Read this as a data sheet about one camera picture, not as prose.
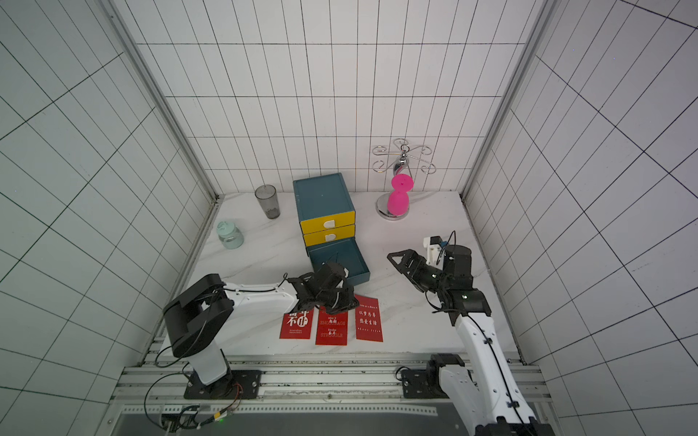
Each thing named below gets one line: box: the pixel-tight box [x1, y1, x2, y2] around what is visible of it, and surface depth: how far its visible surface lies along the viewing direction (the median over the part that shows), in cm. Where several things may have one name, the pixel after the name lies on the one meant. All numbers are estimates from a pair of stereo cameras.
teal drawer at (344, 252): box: [305, 237, 371, 287], surface depth 100 cm
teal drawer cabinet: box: [292, 172, 357, 258], surface depth 95 cm
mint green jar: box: [216, 219, 245, 250], surface depth 101 cm
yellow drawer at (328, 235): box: [302, 224, 356, 247], surface depth 92 cm
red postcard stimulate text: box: [315, 305, 349, 347], surface depth 85 cm
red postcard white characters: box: [279, 307, 315, 340], surface depth 85 cm
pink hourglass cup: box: [387, 173, 415, 217], surface depth 90 cm
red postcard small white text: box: [354, 294, 384, 343], surface depth 84 cm
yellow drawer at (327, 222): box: [299, 210, 356, 235], surface depth 87 cm
